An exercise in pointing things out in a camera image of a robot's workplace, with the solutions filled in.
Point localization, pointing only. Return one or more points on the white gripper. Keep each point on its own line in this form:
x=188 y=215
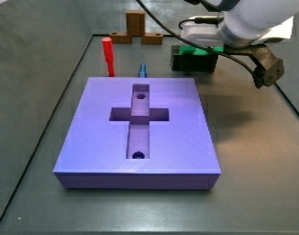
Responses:
x=201 y=34

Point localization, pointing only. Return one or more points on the green U-shaped block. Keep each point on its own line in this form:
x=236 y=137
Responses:
x=184 y=49

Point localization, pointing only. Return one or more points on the black fixture block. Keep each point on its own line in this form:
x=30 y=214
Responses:
x=192 y=63

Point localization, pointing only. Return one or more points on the purple board with cross slot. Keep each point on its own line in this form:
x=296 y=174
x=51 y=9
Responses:
x=137 y=137

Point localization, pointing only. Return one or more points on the brown T-shaped block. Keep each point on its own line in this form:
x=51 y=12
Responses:
x=135 y=18

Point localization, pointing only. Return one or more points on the blue cylindrical peg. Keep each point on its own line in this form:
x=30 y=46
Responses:
x=143 y=71

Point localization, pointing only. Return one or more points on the red cylindrical peg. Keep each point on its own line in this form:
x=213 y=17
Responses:
x=108 y=55

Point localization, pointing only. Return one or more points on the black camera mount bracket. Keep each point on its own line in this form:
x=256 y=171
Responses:
x=269 y=68

